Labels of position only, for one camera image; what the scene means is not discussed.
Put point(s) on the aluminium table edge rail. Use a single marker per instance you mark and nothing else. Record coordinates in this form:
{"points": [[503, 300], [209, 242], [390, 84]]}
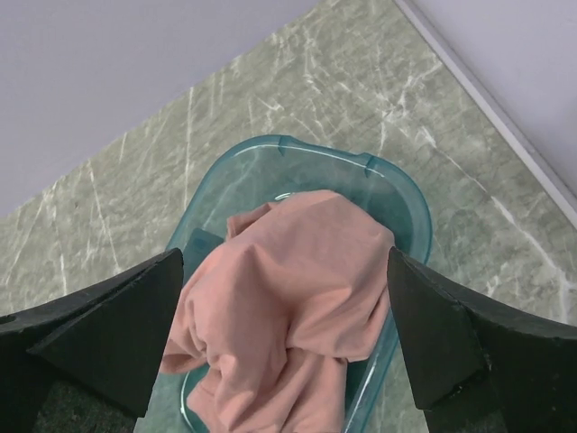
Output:
{"points": [[517, 141]]}

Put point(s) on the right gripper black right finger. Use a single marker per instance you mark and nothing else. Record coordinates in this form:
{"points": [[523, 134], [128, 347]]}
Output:
{"points": [[478, 365]]}

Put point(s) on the pink t-shirt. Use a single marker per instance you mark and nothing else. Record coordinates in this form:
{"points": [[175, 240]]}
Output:
{"points": [[297, 291]]}

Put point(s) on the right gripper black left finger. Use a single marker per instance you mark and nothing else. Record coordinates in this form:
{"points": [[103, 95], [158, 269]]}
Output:
{"points": [[87, 362]]}

